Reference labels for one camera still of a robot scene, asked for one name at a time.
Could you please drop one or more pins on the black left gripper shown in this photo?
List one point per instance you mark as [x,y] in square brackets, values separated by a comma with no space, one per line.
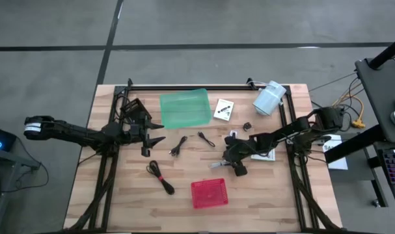
[137,131]

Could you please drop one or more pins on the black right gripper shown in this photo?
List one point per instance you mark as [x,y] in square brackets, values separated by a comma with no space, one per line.
[236,149]

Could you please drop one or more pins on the small white charger cube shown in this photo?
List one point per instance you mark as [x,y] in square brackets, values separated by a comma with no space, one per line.
[233,133]

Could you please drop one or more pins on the large white printed box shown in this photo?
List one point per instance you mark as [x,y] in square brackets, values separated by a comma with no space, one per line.
[268,156]

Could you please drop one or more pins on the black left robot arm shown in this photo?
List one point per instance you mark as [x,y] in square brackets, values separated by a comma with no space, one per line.
[73,133]

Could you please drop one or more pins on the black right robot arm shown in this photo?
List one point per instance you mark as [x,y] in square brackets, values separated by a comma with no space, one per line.
[291,130]

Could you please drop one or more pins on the translucent green plastic bin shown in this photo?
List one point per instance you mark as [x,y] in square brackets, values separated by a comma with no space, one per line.
[185,109]

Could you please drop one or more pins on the red mesh plastic basket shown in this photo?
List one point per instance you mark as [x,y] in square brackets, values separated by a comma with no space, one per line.
[209,193]

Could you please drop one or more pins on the black mesh plastic basket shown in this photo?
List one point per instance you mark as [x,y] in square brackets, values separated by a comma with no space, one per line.
[132,105]

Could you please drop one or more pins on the small white printed box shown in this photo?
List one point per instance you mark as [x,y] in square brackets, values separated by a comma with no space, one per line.
[223,110]

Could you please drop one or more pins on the white paper sheet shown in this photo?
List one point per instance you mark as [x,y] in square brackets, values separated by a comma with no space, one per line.
[338,164]

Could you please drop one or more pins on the grey side table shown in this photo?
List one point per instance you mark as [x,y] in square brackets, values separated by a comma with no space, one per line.
[8,159]

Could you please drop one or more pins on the small metal desk foot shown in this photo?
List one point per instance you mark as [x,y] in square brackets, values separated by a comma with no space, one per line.
[376,203]

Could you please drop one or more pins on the black standing desk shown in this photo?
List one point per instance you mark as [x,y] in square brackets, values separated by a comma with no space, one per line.
[382,91]

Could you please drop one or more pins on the black aluminium table frame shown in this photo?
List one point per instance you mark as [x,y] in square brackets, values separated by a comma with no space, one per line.
[203,87]

